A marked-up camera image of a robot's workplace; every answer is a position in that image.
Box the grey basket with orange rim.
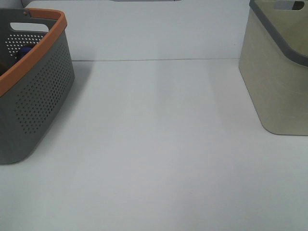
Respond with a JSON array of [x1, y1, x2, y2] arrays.
[[0, 8, 75, 165]]

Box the beige basket with grey rim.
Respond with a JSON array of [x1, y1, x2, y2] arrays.
[[239, 0, 308, 136]]

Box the blue cloth in basket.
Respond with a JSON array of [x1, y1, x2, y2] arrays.
[[15, 47, 32, 62]]

